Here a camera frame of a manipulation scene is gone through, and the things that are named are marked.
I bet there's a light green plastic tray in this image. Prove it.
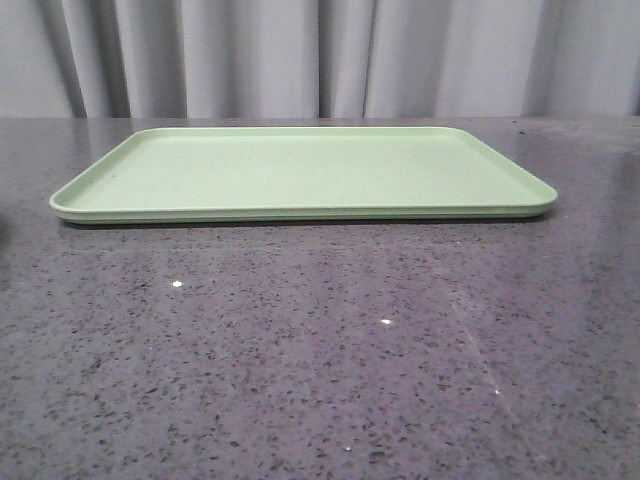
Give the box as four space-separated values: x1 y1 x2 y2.
50 126 557 224

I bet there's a grey pleated curtain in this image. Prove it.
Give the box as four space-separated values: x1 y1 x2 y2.
1 1 639 119

